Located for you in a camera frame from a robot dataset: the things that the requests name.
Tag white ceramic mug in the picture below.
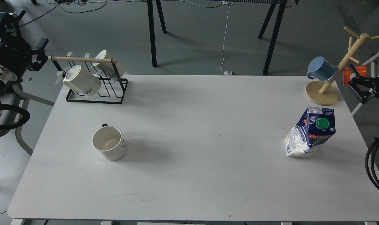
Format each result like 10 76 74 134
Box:
91 123 128 161

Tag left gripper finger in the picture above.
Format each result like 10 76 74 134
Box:
28 38 48 71
0 9 26 35

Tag black cables on floor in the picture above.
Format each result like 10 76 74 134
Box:
19 0 109 28

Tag cream mug front on rack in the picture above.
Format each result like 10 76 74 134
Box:
63 65 101 97

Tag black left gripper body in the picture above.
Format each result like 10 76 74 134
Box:
0 42 32 78

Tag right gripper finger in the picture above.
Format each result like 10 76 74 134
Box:
348 80 379 104
348 64 378 85

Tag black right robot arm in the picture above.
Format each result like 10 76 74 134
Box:
348 64 379 191

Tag orange mug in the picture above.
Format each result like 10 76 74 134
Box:
343 65 367 86

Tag grey office chair left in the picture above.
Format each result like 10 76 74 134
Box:
0 84 55 156

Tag blue enamel mug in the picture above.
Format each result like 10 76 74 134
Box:
306 56 338 82

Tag cream mug rear on rack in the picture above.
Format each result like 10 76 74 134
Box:
91 50 128 81

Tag black trestle table legs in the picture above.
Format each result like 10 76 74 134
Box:
147 0 301 75

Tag wooden mug tree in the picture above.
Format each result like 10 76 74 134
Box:
305 27 379 106

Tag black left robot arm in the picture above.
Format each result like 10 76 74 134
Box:
0 9 48 137

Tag cream mug on rack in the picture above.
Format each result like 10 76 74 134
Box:
91 50 128 81
63 65 101 97

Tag blue white milk carton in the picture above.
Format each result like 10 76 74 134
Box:
285 107 336 158

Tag white cable on floor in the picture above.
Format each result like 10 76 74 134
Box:
219 0 234 76

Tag black wire mug rack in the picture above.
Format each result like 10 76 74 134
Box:
48 56 129 104

